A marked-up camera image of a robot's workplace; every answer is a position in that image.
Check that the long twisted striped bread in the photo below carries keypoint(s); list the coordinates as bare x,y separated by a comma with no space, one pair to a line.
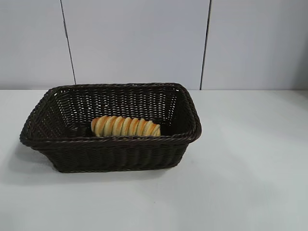
125,126

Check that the dark brown wicker basket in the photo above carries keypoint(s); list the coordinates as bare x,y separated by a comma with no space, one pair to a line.
108,156

